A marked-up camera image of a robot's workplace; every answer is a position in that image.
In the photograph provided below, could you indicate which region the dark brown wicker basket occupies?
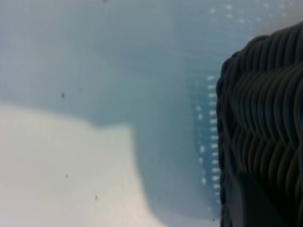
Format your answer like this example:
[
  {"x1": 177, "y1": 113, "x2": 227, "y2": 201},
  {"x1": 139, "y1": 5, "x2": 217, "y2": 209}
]
[{"x1": 215, "y1": 21, "x2": 303, "y2": 227}]

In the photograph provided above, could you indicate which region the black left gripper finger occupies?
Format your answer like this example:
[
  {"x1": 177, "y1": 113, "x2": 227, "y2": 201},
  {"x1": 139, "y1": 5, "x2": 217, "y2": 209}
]
[{"x1": 227, "y1": 176, "x2": 287, "y2": 227}]

